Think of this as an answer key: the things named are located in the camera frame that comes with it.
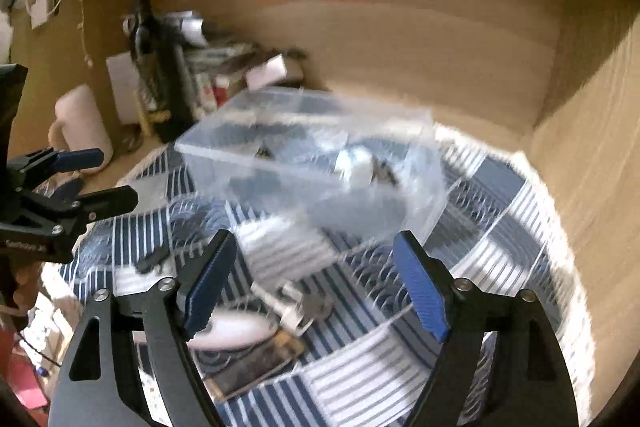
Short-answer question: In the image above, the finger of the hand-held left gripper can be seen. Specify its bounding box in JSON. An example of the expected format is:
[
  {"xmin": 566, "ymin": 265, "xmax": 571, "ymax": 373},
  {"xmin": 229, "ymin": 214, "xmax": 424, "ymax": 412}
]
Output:
[
  {"xmin": 7, "ymin": 147, "xmax": 105, "ymax": 175},
  {"xmin": 27, "ymin": 179, "xmax": 139, "ymax": 230}
]

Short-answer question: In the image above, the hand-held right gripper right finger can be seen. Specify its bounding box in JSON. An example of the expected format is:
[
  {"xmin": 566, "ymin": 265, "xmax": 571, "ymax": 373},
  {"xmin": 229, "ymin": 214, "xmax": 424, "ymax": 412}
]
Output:
[{"xmin": 392, "ymin": 229, "xmax": 578, "ymax": 427}]

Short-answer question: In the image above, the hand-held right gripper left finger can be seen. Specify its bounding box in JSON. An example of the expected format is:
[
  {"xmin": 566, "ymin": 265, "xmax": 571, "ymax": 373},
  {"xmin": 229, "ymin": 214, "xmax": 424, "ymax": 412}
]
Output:
[{"xmin": 47, "ymin": 229, "xmax": 238, "ymax": 427}]

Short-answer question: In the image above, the clear plastic storage box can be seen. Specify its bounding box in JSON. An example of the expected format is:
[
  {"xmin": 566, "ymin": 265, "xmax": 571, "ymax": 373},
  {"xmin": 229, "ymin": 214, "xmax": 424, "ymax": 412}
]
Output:
[{"xmin": 174, "ymin": 88, "xmax": 448, "ymax": 253}]

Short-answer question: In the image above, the white mug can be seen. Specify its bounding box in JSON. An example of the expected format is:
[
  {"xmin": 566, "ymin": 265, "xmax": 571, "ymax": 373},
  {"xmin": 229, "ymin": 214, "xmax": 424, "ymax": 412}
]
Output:
[{"xmin": 48, "ymin": 84, "xmax": 115, "ymax": 172}]

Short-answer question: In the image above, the white oval object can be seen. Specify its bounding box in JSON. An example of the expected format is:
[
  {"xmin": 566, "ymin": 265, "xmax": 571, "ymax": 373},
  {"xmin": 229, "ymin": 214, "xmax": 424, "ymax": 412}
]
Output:
[{"xmin": 189, "ymin": 311, "xmax": 276, "ymax": 352}]

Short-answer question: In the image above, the small black clip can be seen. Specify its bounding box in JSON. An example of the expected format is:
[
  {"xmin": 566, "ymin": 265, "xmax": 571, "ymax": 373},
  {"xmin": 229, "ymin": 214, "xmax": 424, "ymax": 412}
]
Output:
[{"xmin": 134, "ymin": 247, "xmax": 171, "ymax": 275}]

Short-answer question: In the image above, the white paper sheet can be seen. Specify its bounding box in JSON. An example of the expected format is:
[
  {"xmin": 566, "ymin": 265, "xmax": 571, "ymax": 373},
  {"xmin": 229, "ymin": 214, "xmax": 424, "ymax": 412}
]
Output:
[{"xmin": 105, "ymin": 52, "xmax": 146, "ymax": 126}]

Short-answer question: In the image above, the brown flat rectangular object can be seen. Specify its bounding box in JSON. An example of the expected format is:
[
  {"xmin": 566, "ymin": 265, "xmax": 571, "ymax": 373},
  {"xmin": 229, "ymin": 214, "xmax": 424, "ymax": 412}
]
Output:
[{"xmin": 202, "ymin": 332, "xmax": 307, "ymax": 404}]

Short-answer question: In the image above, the white power adapter with plug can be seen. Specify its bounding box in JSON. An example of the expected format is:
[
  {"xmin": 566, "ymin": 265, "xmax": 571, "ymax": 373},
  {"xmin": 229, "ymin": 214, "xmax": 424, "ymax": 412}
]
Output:
[{"xmin": 250, "ymin": 281, "xmax": 335, "ymax": 337}]

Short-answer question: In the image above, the blue white striped cloth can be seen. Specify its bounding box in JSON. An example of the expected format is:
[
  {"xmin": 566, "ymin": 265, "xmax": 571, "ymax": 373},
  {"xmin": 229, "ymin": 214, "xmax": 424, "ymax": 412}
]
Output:
[{"xmin": 60, "ymin": 122, "xmax": 596, "ymax": 427}]

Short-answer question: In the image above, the dark glass bottle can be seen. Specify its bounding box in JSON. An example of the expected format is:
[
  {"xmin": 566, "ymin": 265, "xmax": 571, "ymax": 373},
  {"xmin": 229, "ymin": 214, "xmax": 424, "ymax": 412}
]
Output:
[{"xmin": 122, "ymin": 0, "xmax": 197, "ymax": 142}]

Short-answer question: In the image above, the pile of small packets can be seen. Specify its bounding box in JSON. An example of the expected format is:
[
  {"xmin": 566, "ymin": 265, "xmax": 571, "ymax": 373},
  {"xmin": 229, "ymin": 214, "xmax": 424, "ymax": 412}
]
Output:
[{"xmin": 172, "ymin": 11, "xmax": 308, "ymax": 120}]

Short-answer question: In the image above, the small white box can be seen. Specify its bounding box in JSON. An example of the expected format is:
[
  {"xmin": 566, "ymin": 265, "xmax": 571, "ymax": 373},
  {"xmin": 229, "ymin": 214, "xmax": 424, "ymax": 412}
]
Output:
[{"xmin": 244, "ymin": 56, "xmax": 288, "ymax": 92}]

